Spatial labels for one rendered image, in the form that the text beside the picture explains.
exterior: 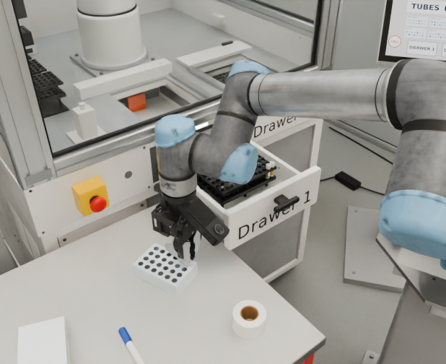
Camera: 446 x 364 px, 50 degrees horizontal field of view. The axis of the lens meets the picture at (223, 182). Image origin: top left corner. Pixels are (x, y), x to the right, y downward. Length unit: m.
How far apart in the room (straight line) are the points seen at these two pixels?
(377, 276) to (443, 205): 1.64
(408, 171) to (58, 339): 0.71
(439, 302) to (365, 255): 1.12
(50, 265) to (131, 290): 0.22
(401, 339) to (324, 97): 0.91
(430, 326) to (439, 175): 0.87
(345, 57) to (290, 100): 2.31
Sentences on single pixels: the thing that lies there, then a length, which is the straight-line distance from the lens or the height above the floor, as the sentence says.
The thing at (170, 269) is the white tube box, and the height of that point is 0.80.
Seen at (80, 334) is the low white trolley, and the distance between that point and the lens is 1.07.
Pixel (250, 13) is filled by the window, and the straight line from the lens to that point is 1.32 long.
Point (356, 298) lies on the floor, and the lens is 2.14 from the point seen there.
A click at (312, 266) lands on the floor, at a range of 2.22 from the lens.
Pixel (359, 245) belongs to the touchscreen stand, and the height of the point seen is 0.04.
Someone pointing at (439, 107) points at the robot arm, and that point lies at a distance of 0.61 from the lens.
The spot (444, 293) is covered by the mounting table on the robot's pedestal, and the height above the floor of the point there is 0.76.
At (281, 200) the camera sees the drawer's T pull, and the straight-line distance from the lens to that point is 1.10.
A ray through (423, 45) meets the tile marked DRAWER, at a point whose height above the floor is 1.01.
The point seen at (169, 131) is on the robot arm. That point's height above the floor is 1.16.
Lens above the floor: 1.60
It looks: 37 degrees down
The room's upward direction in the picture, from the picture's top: straight up
